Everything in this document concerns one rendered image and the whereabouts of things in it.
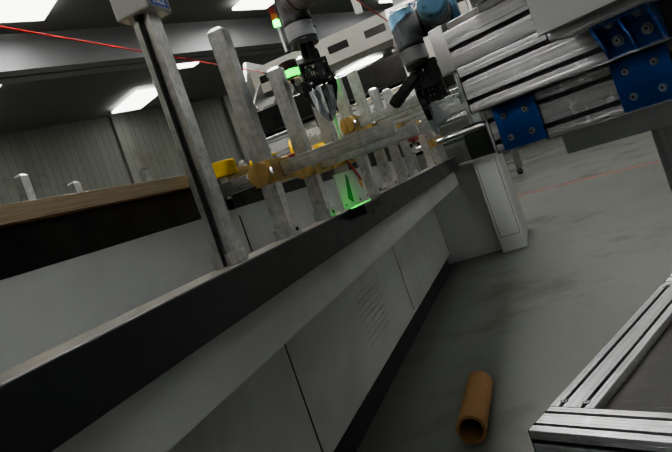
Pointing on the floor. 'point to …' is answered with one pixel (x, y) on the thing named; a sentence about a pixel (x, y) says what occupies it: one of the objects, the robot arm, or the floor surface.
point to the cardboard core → (475, 408)
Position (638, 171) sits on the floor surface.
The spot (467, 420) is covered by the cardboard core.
